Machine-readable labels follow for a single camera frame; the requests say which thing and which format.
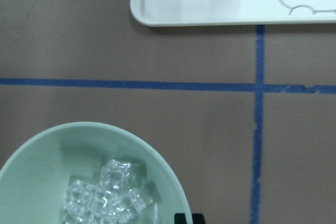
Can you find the green bowl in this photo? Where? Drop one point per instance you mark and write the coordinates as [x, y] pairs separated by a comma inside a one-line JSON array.
[[35, 178]]

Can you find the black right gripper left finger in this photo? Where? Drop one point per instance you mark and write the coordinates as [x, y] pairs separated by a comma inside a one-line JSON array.
[[180, 218]]

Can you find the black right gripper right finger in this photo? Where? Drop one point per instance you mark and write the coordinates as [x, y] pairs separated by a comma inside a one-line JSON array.
[[198, 218]]

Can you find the ice cubes in green bowl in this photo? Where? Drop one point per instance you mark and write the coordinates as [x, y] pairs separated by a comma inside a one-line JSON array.
[[117, 197]]

